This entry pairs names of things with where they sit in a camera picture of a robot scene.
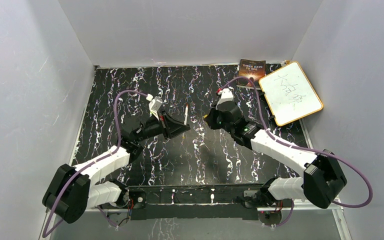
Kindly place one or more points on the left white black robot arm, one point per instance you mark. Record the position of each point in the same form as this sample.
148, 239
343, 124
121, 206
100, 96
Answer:
75, 189

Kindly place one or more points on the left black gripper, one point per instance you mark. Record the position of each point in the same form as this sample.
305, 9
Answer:
173, 127

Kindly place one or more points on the orange white pen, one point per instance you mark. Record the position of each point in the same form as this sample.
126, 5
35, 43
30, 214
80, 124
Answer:
186, 114

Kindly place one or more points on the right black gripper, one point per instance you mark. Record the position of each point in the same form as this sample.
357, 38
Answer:
210, 118

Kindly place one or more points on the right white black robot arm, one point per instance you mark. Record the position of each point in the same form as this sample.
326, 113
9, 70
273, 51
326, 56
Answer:
320, 177

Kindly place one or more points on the brown book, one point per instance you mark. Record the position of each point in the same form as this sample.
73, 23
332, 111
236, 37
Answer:
253, 70

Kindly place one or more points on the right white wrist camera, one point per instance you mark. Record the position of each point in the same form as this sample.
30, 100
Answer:
224, 95

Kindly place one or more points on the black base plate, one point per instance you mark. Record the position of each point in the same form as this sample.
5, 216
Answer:
245, 201

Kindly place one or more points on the white board wooden frame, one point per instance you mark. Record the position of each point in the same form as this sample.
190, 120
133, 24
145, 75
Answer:
289, 94

